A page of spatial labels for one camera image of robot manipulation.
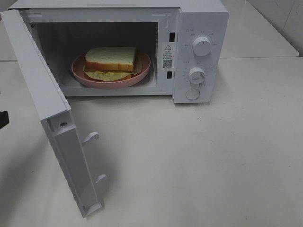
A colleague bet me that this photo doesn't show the sandwich with lettuce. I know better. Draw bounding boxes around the sandwich with lettuce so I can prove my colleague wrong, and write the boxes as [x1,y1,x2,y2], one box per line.
[83,46,143,82]

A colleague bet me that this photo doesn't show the white microwave oven body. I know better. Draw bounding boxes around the white microwave oven body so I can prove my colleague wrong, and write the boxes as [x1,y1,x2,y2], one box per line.
[6,0,229,103]

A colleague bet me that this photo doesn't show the white microwave door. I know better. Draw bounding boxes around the white microwave door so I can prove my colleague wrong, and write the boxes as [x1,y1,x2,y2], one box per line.
[1,9,102,217]

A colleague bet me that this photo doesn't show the round white door button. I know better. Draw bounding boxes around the round white door button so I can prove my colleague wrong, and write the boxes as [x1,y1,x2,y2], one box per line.
[186,89,200,100]

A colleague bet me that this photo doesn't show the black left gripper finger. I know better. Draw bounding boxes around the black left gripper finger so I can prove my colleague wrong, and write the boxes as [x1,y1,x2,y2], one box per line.
[0,111,9,129]

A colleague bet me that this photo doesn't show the white warning label sticker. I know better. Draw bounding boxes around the white warning label sticker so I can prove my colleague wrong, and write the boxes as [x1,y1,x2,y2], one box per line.
[161,42,176,70]

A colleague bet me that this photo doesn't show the upper white power knob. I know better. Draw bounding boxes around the upper white power knob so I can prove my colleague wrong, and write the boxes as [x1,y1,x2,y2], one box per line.
[192,35,212,57]

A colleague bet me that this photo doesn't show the lower white timer knob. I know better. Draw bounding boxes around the lower white timer knob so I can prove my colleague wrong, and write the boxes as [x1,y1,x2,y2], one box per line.
[188,67,205,85]

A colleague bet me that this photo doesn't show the pink round plate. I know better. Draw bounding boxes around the pink round plate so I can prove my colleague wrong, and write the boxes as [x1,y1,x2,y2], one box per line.
[71,51,152,90]

